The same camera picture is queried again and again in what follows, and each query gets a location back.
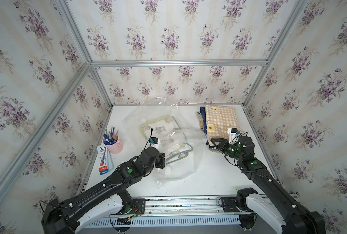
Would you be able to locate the white green trimmed blanket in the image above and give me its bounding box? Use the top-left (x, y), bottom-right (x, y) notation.
top-left (139, 115), bottom-right (194, 164)

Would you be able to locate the clear plastic vacuum bag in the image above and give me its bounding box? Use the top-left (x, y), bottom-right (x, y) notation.
top-left (122, 97), bottom-right (208, 188)

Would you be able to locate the aluminium mounting rail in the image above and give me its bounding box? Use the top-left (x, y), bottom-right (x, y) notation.
top-left (60, 193), bottom-right (304, 218)

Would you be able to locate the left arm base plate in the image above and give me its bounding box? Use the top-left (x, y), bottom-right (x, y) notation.
top-left (104, 198), bottom-right (146, 216)

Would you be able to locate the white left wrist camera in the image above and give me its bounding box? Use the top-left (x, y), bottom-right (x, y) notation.
top-left (149, 137), bottom-right (160, 149)

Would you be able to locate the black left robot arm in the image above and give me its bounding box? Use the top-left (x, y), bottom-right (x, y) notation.
top-left (41, 146), bottom-right (165, 234)

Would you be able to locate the white toothpaste box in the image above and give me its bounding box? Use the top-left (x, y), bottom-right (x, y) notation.
top-left (97, 144), bottom-right (114, 175)

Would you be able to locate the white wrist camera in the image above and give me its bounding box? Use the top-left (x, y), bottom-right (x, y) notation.
top-left (227, 128), bottom-right (241, 144)
top-left (149, 137), bottom-right (160, 149)

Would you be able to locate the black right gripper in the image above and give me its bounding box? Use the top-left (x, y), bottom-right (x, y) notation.
top-left (211, 137), bottom-right (245, 162)

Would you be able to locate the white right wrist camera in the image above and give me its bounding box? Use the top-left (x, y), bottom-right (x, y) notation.
top-left (227, 128), bottom-right (241, 144)

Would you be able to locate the orange gingham sunflower blanket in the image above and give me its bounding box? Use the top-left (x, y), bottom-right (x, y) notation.
top-left (205, 105), bottom-right (244, 140)

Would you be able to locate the beige floral fleece blanket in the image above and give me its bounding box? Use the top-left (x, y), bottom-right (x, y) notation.
top-left (196, 112), bottom-right (205, 132)

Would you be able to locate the pink pen cup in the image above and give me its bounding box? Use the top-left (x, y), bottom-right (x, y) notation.
top-left (103, 138), bottom-right (123, 155)

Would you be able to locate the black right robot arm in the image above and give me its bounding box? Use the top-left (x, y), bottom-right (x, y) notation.
top-left (211, 136), bottom-right (326, 234)

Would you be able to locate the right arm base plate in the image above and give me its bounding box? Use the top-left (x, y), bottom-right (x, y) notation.
top-left (218, 197), bottom-right (256, 214)

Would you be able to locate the navy star pattern blanket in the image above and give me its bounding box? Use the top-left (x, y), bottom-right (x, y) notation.
top-left (199, 106), bottom-right (207, 133)

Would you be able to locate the blue pen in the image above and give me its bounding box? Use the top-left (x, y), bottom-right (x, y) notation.
top-left (103, 134), bottom-right (113, 145)

